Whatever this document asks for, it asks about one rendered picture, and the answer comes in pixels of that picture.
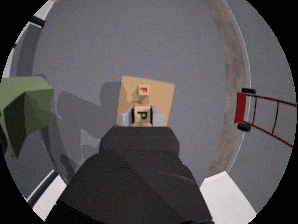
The tan flat mat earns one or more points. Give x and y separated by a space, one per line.
160 95

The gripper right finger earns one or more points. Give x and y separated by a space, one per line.
156 119

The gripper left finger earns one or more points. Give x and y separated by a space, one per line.
127 118

